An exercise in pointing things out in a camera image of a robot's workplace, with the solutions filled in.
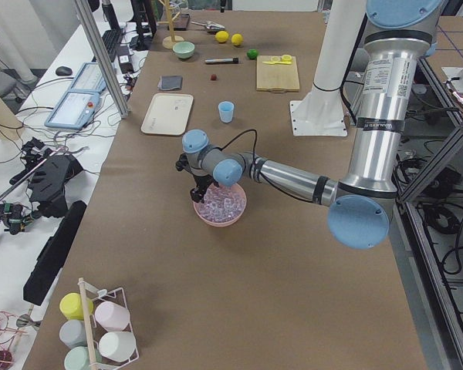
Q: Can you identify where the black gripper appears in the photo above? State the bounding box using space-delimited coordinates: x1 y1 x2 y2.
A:
175 153 212 204

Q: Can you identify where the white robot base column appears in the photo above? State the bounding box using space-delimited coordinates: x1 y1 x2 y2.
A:
290 0 366 136

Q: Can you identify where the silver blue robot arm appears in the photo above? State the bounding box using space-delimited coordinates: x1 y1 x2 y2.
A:
176 1 442 249

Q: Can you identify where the pile of ice cubes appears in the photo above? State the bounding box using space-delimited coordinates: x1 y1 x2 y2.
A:
197 186 245 223

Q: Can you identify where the light blue cup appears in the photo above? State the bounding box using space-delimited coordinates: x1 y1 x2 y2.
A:
218 101 235 123

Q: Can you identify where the pink cup in rack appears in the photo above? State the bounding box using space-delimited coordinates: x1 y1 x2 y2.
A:
94 301 130 331

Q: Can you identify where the steel ice scoop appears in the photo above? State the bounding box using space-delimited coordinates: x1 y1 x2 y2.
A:
191 21 226 32

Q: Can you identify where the yellow cup in rack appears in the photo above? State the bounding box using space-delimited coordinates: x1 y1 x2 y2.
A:
59 292 84 320

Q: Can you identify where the white cup in rack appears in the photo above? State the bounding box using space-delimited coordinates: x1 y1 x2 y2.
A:
98 331 136 362

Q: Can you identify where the grey cup in rack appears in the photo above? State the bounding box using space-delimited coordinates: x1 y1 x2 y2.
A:
59 319 87 348

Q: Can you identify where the green cup in rack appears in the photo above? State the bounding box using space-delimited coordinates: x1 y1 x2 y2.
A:
63 346 91 370

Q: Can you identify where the pink bowl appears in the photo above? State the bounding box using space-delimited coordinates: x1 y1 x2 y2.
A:
193 183 248 227

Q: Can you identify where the cream rabbit tray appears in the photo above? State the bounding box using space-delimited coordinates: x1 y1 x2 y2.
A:
140 93 194 136

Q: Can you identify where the grey folded cloth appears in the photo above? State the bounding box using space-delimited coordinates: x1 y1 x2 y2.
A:
157 76 183 91

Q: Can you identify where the wooden cutting board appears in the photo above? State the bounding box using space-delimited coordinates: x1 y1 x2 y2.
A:
256 55 300 93

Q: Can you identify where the steel muddler black tip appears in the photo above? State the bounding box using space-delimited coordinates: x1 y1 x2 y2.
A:
204 57 239 65

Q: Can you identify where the mint green bowl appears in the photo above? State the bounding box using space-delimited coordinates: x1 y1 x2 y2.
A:
172 41 195 60

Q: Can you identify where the green lime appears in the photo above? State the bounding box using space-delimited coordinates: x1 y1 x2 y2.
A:
246 49 259 60

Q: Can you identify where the yellow plastic knife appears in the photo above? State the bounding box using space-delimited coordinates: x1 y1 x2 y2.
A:
262 60 292 65

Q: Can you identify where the blue teach pendant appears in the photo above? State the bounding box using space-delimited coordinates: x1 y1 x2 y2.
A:
69 62 106 93
45 90 100 130

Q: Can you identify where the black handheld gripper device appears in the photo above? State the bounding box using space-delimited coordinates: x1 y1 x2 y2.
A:
0 138 83 217

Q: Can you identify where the wooden mug tree stand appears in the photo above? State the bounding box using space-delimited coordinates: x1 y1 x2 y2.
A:
159 0 184 49

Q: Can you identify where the yellow lemon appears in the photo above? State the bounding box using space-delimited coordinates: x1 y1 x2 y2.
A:
231 33 244 47
215 31 229 43

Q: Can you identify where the black long bar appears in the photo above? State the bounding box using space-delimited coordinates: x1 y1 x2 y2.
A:
23 200 86 306

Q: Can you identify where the dark brown tray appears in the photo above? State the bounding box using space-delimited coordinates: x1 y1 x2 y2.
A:
173 14 191 31

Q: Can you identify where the black keyboard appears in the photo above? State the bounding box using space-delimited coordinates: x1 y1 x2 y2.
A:
102 29 123 62

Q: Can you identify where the black computer mouse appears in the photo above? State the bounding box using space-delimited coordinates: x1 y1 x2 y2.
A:
55 66 73 76

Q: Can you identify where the white wire cup rack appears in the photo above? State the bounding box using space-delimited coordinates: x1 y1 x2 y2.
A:
78 278 139 369

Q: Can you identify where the aluminium frame post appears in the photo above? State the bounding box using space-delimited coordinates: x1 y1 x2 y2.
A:
73 0 129 119

